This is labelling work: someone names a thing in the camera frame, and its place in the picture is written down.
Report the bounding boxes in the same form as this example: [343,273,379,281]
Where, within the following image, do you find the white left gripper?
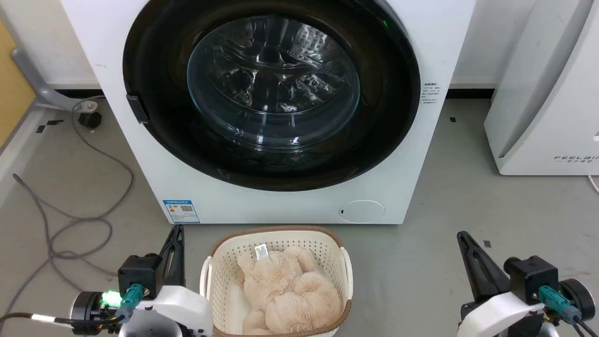
[118,225,214,337]

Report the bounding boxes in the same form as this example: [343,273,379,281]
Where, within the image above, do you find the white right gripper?
[457,231,549,337]

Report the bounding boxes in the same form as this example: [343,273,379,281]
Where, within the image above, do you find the white front-load washing machine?
[60,0,477,225]

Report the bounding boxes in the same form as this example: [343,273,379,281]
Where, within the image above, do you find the black round washer door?
[122,0,421,192]

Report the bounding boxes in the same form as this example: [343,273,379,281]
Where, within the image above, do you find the cream perforated laundry basket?
[200,225,354,337]

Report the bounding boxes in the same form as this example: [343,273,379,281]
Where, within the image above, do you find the blue energy label sticker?
[162,200,201,224]

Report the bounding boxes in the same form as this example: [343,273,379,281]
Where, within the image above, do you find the beige plush toy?
[235,246,343,336]

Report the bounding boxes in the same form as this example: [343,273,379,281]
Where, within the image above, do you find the round white filter cover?
[339,200,386,224]

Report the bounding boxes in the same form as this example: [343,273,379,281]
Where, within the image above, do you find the black castor wheel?
[78,111,102,130]

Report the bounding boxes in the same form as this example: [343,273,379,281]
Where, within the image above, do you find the small text warning sticker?
[422,82,441,104]

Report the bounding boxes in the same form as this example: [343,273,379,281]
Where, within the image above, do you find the white air purifier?
[483,0,599,176]

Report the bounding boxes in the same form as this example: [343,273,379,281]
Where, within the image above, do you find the grey chair base leg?
[11,47,106,113]

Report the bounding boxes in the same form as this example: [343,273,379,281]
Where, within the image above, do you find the yellow wooden panel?
[0,19,37,147]

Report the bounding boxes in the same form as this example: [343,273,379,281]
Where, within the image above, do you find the left cable with teal connector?
[0,283,144,330]

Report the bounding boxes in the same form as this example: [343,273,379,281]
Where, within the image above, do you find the cable with teal connector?
[538,286,599,337]
[0,283,144,330]

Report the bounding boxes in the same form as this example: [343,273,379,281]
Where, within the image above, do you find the right cable with teal connector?
[538,286,599,337]

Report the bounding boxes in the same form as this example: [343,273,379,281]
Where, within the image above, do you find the grey floor cable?
[0,95,135,319]

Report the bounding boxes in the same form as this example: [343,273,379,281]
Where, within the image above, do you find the black door handle latch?
[126,94,149,125]

